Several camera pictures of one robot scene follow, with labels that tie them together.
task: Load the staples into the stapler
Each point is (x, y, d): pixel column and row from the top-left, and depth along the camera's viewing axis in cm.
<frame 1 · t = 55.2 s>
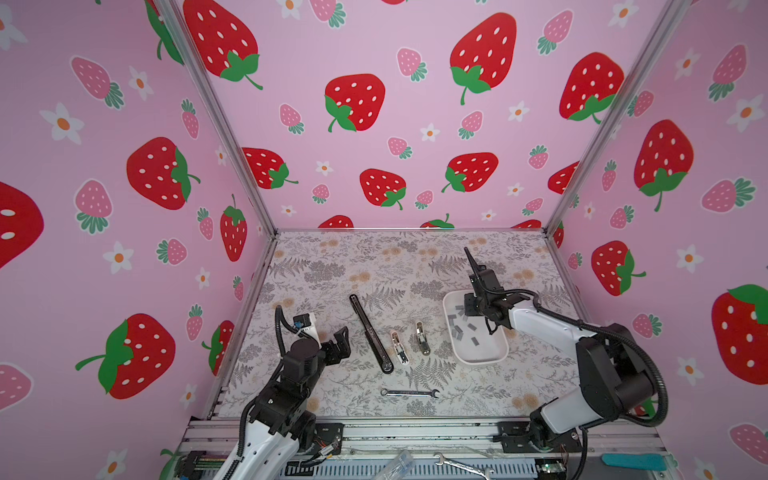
left hand: (334, 331, 79), fingers open
right hand: (472, 299, 93), fingers open
black stapler: (371, 339, 92), point 2 cm above the table
pink mini stapler: (399, 349, 90), point 2 cm above the table
beige mini stapler: (424, 345, 91), point 2 cm above the table
white plastic tray: (470, 339, 93), on the table
grey staple strip: (457, 328, 95), on the table
grey staple strip 2: (475, 341, 92), on the table
grey staple strip 3: (472, 327, 95), on the table

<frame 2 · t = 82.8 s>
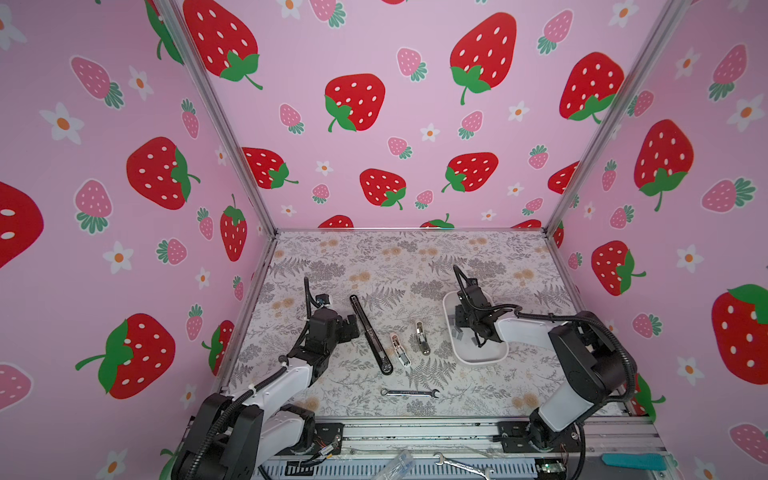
left hand: (342, 317, 90), fingers open
right hand: (463, 310, 97), fingers open
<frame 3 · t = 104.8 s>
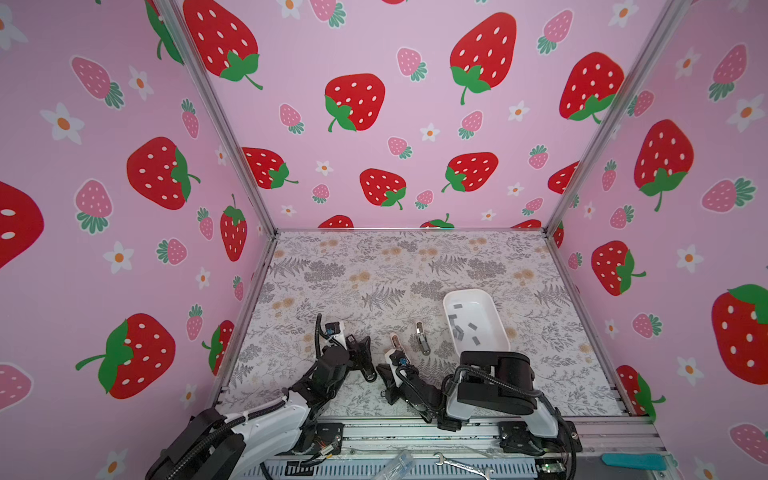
left hand: (359, 339, 87), fingers open
right hand: (375, 372, 84), fingers closed
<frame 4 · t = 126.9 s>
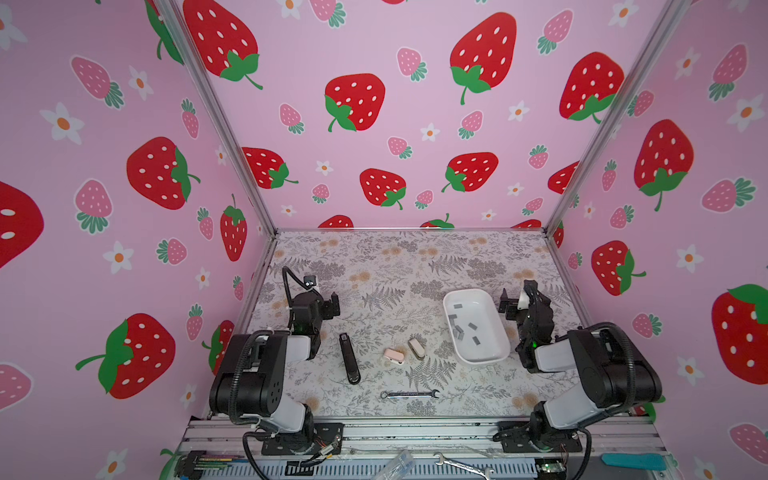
left hand: (319, 293, 94), fingers open
right hand: (523, 290, 91), fingers open
pink mini stapler: (395, 356, 87), point 3 cm above the table
